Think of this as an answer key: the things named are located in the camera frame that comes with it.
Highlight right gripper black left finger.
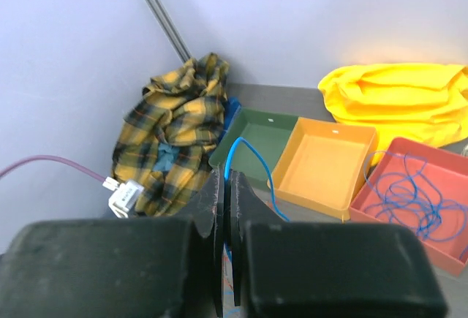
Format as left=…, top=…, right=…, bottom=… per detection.
left=1, top=168, right=224, bottom=317

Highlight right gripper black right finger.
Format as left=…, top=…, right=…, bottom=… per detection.
left=230, top=172, right=448, bottom=317

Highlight blue wire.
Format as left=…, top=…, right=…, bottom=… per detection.
left=222, top=137, right=292, bottom=271

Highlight yellow plastic tray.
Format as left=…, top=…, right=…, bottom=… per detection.
left=268, top=117, right=377, bottom=222

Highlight yellow plaid flannel shirt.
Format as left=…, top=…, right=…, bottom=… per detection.
left=110, top=53, right=230, bottom=216

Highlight green plastic tray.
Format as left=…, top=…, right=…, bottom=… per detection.
left=209, top=107, right=298, bottom=191

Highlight red orange plastic tray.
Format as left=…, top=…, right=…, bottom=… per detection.
left=349, top=137, right=467, bottom=276

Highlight blue towel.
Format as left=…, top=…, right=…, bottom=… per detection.
left=219, top=96, right=241, bottom=140

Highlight yellow cloth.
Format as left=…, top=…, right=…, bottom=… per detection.
left=318, top=63, right=467, bottom=150

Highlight blue wires in red tray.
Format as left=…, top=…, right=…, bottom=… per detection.
left=363, top=149, right=468, bottom=243

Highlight left aluminium corner rail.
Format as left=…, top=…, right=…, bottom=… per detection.
left=145, top=0, right=192, bottom=63

